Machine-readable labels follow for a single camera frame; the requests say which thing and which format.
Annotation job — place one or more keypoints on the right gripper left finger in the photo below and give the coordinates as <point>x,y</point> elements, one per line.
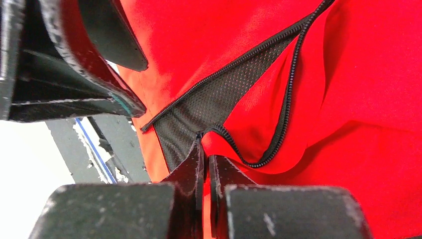
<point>170,209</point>

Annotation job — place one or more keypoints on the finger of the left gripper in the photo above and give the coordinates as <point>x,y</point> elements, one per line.
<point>49,68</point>
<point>109,30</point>

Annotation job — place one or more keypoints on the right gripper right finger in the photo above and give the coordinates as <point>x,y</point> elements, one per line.
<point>243,209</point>

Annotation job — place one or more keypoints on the red hooded jacket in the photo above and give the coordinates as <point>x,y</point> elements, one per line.
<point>295,92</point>

